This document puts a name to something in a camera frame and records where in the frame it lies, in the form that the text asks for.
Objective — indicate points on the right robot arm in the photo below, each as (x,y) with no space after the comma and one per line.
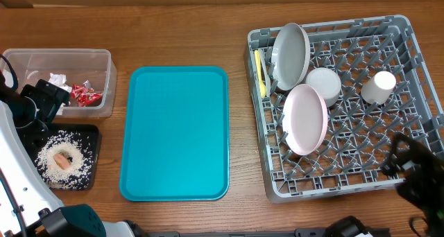
(433,218)

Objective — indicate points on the clear plastic bin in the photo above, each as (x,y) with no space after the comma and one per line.
(79,66)

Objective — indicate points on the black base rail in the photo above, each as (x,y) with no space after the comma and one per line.
(300,232)

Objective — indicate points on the white paper cup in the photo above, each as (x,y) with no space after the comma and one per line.
(378,88)

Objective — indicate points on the grey round plate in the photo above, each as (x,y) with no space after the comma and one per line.
(290,56)

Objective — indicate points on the white rice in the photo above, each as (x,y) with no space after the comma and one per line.
(79,176)

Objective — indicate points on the orange food cube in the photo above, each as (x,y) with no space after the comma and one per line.
(61,161)

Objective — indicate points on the red sauce packet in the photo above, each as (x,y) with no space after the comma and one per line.
(85,96)

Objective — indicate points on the white napkin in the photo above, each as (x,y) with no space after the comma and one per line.
(60,80)

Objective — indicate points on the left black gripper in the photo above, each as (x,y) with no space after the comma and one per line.
(49,96)

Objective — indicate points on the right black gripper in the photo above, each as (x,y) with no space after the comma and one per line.
(431,170)

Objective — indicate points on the teal plastic tray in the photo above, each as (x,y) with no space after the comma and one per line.
(176,144)

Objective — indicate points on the grey plastic dishwasher rack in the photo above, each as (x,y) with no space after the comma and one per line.
(359,134)

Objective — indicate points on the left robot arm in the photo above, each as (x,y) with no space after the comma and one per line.
(26,201)

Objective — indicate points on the black plastic tray bin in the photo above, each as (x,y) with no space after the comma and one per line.
(34,140)

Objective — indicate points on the light grey plastic knife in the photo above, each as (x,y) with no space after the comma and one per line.
(265,72)

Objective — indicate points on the white small bowl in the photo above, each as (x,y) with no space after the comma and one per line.
(326,82)

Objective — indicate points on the silver foil wrapper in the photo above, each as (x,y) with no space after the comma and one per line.
(88,85)

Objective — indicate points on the yellow plastic fork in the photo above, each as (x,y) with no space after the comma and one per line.
(262,86)

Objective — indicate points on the pink round plate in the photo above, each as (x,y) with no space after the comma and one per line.
(305,119)

